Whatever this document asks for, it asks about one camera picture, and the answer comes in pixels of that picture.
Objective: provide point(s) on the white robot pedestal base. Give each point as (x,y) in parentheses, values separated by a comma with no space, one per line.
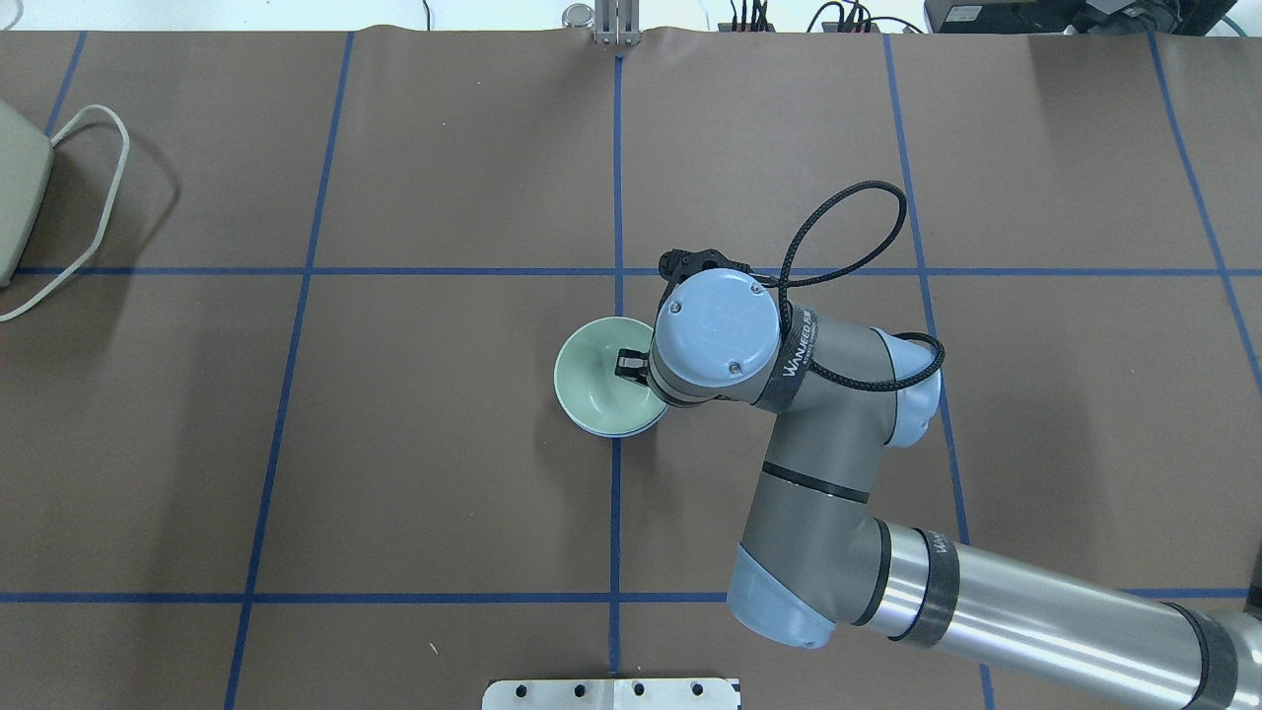
(614,693)

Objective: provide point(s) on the blue bowl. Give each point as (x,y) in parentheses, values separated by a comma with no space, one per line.
(630,432)

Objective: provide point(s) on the green bowl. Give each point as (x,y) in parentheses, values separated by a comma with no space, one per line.
(585,382)

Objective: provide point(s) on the cream toaster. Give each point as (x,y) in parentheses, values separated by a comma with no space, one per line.
(26,157)

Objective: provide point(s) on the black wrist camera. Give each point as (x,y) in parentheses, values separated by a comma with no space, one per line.
(678,264)

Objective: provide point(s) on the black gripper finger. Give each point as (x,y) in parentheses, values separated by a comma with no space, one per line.
(632,366)

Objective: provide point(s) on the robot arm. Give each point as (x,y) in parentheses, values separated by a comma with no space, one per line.
(813,557)

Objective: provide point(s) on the aluminium camera post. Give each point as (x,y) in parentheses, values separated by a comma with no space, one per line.
(617,22)

